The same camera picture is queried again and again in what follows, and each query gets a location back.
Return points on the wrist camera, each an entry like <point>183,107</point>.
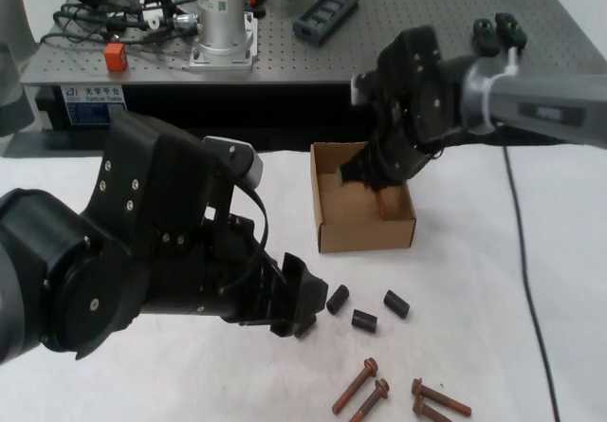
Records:
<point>242,156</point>
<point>361,89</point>

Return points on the cardboard box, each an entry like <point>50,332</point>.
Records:
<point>365,232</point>

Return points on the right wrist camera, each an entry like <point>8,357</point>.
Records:
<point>361,89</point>

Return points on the dark grey tool case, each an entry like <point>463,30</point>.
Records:
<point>327,13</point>

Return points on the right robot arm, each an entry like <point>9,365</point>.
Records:
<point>536,104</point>

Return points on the copper bolt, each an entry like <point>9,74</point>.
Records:
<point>441,397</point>
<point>429,411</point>
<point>355,386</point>
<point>372,398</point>

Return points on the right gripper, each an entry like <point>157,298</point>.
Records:
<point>403,152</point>

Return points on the black connector with green centre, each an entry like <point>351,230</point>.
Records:
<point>486,35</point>
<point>511,28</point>

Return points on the black sleeve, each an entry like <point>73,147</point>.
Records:
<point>364,321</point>
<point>337,299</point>
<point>397,304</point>

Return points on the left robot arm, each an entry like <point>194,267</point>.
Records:
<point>57,270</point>

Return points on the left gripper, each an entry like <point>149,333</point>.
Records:
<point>223,275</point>

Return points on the silver-white machine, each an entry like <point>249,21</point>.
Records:
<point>223,19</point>

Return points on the orange cube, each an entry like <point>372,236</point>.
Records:
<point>115,57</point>

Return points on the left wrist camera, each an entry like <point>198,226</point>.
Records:
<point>242,156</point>

